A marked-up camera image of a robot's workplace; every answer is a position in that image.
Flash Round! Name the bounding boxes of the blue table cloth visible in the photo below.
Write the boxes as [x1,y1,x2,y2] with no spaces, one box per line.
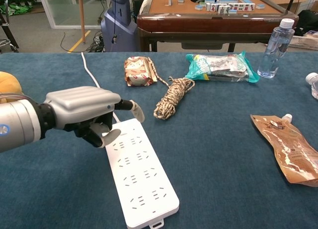
[0,52,318,229]

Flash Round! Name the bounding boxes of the green bag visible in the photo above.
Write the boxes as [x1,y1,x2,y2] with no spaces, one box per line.
[0,4,33,16]

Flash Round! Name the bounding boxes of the white plastic basket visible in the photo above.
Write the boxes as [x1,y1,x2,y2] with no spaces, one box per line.
[288,34,318,51]

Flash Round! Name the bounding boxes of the teal plastic bag package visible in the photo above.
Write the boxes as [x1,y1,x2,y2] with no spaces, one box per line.
[185,51,260,84]

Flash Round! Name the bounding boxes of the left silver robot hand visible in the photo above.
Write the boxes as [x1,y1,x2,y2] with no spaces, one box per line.
[39,86,145,149]

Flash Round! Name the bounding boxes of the brown spout pouch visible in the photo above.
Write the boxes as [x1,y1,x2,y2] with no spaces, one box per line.
[250,113,318,187]

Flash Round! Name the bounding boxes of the black bag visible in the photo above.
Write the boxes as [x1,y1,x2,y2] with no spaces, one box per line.
[294,9,318,37]

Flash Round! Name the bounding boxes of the white cable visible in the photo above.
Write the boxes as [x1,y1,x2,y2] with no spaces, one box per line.
[80,52,120,123]

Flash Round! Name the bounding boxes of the white power strip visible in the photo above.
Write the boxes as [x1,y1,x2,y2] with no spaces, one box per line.
[103,118,180,229]

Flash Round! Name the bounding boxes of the brown mahjong table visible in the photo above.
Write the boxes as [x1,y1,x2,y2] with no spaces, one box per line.
[136,0,300,53]

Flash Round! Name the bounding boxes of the black metal stand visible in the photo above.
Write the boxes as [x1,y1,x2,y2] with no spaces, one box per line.
[0,0,20,53]

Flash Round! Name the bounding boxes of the black floor cables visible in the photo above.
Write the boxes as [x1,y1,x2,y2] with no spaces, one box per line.
[60,31,105,53]

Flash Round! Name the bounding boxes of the yellow plush toy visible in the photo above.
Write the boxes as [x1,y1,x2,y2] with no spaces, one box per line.
[0,71,24,102]

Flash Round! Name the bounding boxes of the beige brown rope bundle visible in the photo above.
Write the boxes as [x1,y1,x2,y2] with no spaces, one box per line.
[148,57,196,121]

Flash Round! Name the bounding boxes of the face-up mahjong tile row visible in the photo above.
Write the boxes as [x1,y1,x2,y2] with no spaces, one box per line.
[205,1,256,15]

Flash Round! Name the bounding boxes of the black hanging cable with plug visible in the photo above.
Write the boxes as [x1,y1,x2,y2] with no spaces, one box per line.
[112,0,118,45]

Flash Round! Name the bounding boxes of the tall clear water bottle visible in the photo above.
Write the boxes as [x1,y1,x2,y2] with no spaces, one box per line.
[257,18,296,79]

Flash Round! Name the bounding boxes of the small clear water bottle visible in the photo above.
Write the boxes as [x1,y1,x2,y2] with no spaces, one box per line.
[305,72,318,100]

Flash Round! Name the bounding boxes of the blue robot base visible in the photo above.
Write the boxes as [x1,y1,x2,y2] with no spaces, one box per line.
[100,0,139,53]

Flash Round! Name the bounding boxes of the wooden pole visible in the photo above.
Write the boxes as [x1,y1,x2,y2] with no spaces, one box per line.
[78,0,87,44]

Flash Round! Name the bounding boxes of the brown red snack pack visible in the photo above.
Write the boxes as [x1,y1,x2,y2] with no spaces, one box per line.
[124,56,158,87]

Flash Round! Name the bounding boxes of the glass door frame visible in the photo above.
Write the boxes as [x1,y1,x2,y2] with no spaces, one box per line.
[37,0,106,30]

